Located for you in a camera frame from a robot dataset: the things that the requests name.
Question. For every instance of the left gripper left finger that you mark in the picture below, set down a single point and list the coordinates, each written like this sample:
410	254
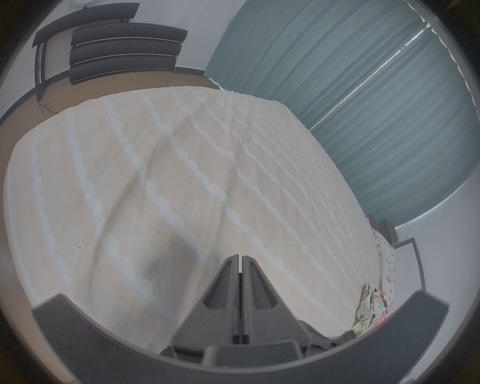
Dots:
210	326

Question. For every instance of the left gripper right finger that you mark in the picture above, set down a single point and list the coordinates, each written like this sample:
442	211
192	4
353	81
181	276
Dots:
270	326

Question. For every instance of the black polo shirt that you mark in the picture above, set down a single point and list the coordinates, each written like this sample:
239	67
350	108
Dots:
330	335

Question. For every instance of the bed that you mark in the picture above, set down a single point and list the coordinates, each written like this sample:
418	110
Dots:
168	187

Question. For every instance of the white printed garment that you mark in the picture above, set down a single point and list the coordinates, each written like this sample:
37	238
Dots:
365	311

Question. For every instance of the pink garment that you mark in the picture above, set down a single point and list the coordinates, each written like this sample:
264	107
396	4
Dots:
381	317

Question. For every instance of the white printed pillow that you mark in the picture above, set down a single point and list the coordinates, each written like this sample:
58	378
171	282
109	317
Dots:
388	266

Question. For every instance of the grey bedside table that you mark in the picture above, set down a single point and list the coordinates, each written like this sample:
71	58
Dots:
382	228

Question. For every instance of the blue-green curtain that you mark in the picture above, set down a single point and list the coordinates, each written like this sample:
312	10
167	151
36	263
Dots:
300	56
412	131

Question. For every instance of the black dressing table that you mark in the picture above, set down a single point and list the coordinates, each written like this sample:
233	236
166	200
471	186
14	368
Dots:
86	17

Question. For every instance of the round white-framed mirror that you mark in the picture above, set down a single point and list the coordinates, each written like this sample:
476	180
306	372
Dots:
84	2

